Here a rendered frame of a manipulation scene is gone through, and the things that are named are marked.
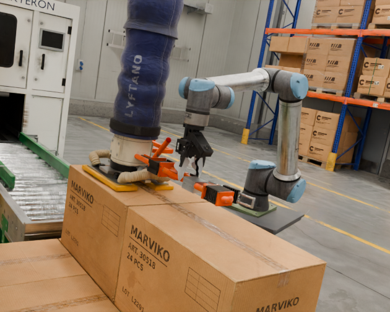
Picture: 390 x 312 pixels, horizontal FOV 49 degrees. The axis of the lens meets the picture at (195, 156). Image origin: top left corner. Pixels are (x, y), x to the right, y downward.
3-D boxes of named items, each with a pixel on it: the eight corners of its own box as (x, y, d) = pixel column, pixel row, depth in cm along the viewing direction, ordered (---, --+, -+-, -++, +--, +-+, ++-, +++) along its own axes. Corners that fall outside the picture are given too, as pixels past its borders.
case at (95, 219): (60, 242, 212) (69, 164, 205) (131, 234, 237) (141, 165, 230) (113, 303, 166) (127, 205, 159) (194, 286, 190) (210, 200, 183)
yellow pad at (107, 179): (81, 168, 198) (82, 158, 197) (100, 168, 204) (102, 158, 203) (116, 192, 173) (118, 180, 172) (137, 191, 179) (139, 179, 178)
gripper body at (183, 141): (190, 153, 167) (195, 123, 165) (203, 159, 160) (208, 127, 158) (174, 153, 162) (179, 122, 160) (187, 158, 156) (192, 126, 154)
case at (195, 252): (114, 304, 165) (128, 206, 158) (195, 287, 190) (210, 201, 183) (210, 413, 119) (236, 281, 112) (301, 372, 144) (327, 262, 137)
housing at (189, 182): (180, 187, 159) (182, 176, 158) (194, 187, 163) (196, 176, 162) (192, 194, 153) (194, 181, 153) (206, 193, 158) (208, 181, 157)
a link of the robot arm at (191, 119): (214, 116, 157) (193, 113, 151) (212, 129, 158) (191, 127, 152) (199, 112, 164) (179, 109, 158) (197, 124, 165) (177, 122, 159)
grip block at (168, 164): (145, 171, 174) (147, 156, 173) (164, 171, 180) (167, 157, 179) (156, 176, 168) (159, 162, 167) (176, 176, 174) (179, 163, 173)
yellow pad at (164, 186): (117, 168, 210) (119, 158, 209) (134, 169, 217) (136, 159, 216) (155, 190, 185) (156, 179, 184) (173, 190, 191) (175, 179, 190)
